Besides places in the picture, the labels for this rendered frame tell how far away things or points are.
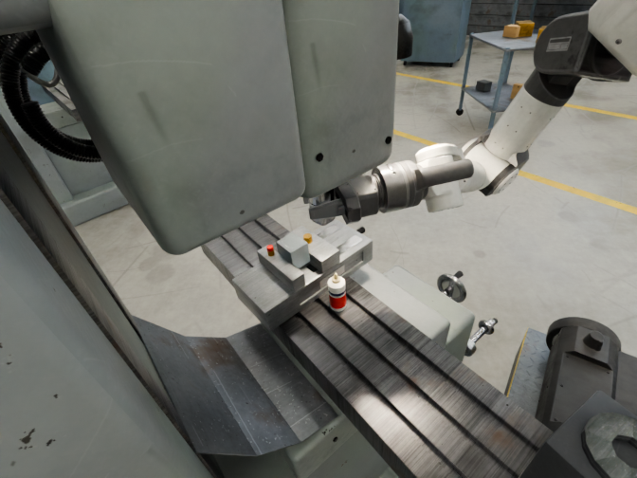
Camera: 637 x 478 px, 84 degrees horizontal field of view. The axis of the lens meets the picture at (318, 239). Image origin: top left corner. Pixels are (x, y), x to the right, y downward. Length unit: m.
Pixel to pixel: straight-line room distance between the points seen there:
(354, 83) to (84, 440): 0.45
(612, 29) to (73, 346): 0.73
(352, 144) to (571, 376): 1.00
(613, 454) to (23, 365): 0.57
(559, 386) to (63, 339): 1.18
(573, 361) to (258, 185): 1.12
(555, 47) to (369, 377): 0.71
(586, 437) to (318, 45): 0.55
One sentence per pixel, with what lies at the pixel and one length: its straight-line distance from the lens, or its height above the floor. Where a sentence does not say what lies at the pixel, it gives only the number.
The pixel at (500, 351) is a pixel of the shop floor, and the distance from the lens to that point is 2.02.
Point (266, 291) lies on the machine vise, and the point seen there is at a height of 0.98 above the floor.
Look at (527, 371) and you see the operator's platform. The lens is 1.49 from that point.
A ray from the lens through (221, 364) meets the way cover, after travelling 0.84.
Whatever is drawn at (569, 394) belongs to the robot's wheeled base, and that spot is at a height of 0.59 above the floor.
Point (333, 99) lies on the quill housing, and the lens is 0.46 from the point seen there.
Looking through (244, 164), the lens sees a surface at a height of 1.42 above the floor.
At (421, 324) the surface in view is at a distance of 0.96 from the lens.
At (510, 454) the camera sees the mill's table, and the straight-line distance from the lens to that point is 0.75.
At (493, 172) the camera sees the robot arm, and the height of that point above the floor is 1.16.
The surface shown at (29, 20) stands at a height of 1.57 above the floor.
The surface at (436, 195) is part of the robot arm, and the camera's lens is 0.69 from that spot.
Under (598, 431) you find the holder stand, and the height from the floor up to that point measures 1.11.
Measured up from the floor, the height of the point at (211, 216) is 1.38.
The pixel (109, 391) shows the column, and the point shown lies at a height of 1.34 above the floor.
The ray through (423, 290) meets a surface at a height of 0.71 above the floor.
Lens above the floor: 1.58
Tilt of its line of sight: 38 degrees down
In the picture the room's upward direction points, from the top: 7 degrees counter-clockwise
